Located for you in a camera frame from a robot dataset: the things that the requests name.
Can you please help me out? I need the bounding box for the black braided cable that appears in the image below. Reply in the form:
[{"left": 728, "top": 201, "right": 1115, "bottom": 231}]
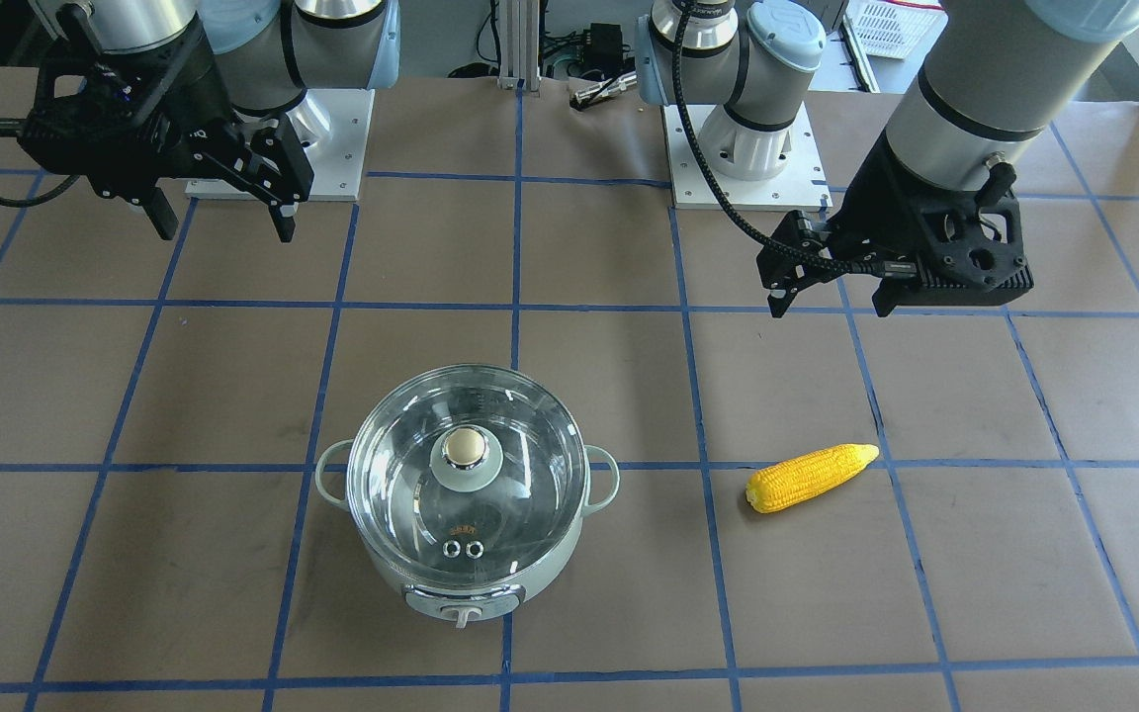
[{"left": 670, "top": 0, "right": 887, "bottom": 278}]

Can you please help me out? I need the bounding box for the aluminium frame post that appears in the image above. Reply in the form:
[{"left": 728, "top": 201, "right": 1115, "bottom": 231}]
[{"left": 495, "top": 0, "right": 543, "bottom": 95}]

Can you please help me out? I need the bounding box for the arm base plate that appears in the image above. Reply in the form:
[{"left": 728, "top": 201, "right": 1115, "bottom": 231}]
[
  {"left": 185, "top": 89, "right": 376, "bottom": 203},
  {"left": 661, "top": 104, "right": 831, "bottom": 212}
]

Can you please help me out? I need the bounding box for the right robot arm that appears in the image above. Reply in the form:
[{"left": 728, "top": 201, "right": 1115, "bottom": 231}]
[{"left": 17, "top": 1, "right": 399, "bottom": 243}]

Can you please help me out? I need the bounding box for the yellow corn cob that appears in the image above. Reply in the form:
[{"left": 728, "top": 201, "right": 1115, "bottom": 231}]
[{"left": 745, "top": 443, "right": 880, "bottom": 513}]

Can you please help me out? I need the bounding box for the black power adapter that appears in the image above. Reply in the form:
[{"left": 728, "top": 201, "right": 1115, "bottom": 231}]
[{"left": 582, "top": 23, "right": 625, "bottom": 75}]

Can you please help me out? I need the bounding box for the glass pot lid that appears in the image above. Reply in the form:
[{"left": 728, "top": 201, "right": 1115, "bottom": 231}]
[{"left": 345, "top": 365, "right": 589, "bottom": 587}]

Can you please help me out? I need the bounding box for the pale green electric pot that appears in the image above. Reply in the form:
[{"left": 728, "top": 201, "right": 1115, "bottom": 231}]
[{"left": 314, "top": 365, "right": 622, "bottom": 630}]

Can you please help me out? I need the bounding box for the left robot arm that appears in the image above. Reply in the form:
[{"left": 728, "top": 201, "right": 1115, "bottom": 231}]
[{"left": 636, "top": 1, "right": 1139, "bottom": 318}]

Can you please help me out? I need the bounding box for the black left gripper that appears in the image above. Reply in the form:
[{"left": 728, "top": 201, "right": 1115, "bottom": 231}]
[{"left": 755, "top": 136, "right": 1035, "bottom": 318}]

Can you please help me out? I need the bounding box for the white plastic basket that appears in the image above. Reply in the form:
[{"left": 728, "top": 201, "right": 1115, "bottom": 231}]
[{"left": 849, "top": 1, "right": 947, "bottom": 59}]

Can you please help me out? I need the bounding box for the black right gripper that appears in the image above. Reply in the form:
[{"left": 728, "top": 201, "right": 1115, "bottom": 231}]
[{"left": 17, "top": 15, "right": 313, "bottom": 243}]

